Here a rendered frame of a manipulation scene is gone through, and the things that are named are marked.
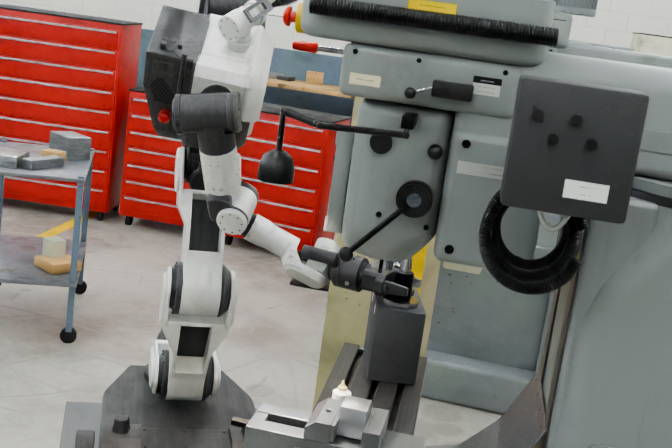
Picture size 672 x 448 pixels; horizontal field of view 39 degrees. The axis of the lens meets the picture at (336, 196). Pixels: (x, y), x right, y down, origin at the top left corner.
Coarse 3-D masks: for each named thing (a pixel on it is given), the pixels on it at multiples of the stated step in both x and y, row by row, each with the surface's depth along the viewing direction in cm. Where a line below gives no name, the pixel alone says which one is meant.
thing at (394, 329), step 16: (416, 288) 253; (384, 304) 236; (400, 304) 234; (416, 304) 236; (368, 320) 253; (384, 320) 233; (400, 320) 233; (416, 320) 233; (368, 336) 247; (384, 336) 234; (400, 336) 234; (416, 336) 234; (368, 352) 241; (384, 352) 235; (400, 352) 235; (416, 352) 235; (368, 368) 236; (384, 368) 236; (400, 368) 236; (416, 368) 236
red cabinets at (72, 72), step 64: (0, 64) 684; (64, 64) 680; (128, 64) 701; (0, 128) 693; (64, 128) 689; (128, 128) 687; (256, 128) 662; (64, 192) 698; (128, 192) 695; (320, 192) 656
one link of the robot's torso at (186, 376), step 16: (160, 304) 259; (160, 320) 257; (176, 320) 258; (192, 320) 259; (208, 320) 261; (224, 320) 262; (176, 336) 259; (192, 336) 265; (208, 336) 265; (224, 336) 261; (176, 352) 262; (192, 352) 271; (208, 352) 264; (160, 368) 274; (176, 368) 269; (192, 368) 270; (208, 368) 276; (160, 384) 274; (176, 384) 272; (192, 384) 273; (208, 384) 275; (192, 400) 278
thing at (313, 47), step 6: (294, 42) 202; (300, 42) 202; (306, 42) 202; (312, 42) 202; (294, 48) 202; (300, 48) 202; (306, 48) 201; (312, 48) 201; (318, 48) 201; (324, 48) 201; (330, 48) 201; (336, 48) 201; (342, 54) 201
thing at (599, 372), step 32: (640, 192) 174; (608, 224) 172; (640, 224) 172; (576, 256) 180; (608, 256) 173; (640, 256) 172; (576, 288) 176; (608, 288) 174; (640, 288) 171; (576, 320) 176; (608, 320) 173; (640, 320) 172; (544, 352) 208; (576, 352) 177; (608, 352) 174; (640, 352) 173; (544, 384) 203; (576, 384) 177; (608, 384) 175; (640, 384) 174; (576, 416) 177; (608, 416) 176; (640, 416) 175
